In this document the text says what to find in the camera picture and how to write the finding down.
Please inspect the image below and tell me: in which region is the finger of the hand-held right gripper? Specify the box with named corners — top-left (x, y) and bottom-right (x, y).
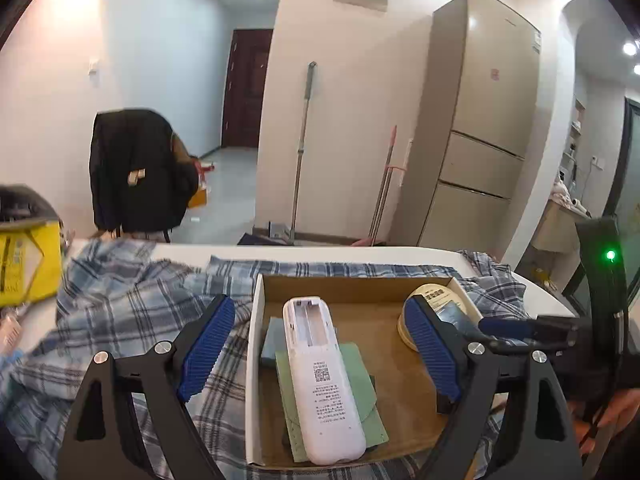
top-left (477, 316), bottom-right (540, 341)

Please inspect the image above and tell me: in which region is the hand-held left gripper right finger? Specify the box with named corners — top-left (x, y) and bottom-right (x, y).
top-left (402, 295), bottom-right (583, 480)

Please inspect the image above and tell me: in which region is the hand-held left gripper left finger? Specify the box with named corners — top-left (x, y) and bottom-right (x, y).
top-left (56, 294), bottom-right (237, 480)

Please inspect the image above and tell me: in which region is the shallow cardboard box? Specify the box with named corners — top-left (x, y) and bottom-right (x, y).
top-left (245, 274), bottom-right (501, 468)

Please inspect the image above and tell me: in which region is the light green pouch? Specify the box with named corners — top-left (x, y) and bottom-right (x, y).
top-left (274, 342), bottom-right (390, 462)

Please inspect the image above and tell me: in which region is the white remote control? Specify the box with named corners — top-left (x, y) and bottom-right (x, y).
top-left (282, 296), bottom-right (367, 465)

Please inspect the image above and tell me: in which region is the person's right hand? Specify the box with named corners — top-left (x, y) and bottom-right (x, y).
top-left (582, 389), bottom-right (640, 456)

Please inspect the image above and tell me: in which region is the cream round jar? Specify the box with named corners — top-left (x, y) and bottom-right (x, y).
top-left (397, 283), bottom-right (483, 356)

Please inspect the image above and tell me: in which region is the small light blue box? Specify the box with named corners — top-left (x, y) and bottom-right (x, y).
top-left (260, 316), bottom-right (289, 367)

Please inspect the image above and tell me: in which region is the blue plaid shirt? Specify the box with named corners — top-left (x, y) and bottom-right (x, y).
top-left (0, 239), bottom-right (531, 480)

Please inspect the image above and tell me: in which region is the beige sink cabinet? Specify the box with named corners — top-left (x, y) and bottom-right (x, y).
top-left (530, 200), bottom-right (591, 253)

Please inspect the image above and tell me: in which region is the white pink cloth pile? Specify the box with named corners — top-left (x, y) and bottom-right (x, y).
top-left (552, 180), bottom-right (576, 206)

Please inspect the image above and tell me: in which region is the orange box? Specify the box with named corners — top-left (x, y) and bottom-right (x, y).
top-left (187, 182), bottom-right (211, 209)

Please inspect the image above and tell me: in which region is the frosted glass door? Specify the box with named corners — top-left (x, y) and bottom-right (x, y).
top-left (602, 95), bottom-right (640, 221)

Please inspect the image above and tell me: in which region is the black jacket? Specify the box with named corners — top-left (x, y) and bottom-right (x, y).
top-left (89, 108), bottom-right (200, 233)

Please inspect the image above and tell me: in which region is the yellow plastic bag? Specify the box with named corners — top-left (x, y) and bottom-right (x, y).
top-left (0, 220), bottom-right (63, 308)

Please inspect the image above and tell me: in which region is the clear pink packet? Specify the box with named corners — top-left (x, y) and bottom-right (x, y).
top-left (0, 310), bottom-right (24, 353)

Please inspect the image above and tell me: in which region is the beige refrigerator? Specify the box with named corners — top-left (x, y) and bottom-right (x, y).
top-left (387, 0), bottom-right (542, 263)

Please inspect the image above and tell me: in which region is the grey bag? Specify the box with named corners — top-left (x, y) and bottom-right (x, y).
top-left (0, 185), bottom-right (61, 226)

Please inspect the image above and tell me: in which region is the dark red door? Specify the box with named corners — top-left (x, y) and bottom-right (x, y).
top-left (221, 29), bottom-right (274, 149)

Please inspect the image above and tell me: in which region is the red handle broom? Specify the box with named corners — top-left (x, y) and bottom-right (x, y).
top-left (352, 125), bottom-right (399, 247)

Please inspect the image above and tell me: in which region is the wall niche shelf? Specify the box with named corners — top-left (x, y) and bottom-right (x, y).
top-left (570, 97), bottom-right (587, 136)

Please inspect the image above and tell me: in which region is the grey handle mop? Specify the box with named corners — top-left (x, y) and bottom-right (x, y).
top-left (252, 61), bottom-right (317, 247)

